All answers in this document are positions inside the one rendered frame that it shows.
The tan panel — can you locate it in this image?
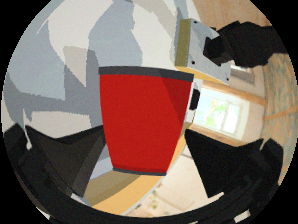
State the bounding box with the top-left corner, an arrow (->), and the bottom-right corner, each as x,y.
84,121 -> 193,216

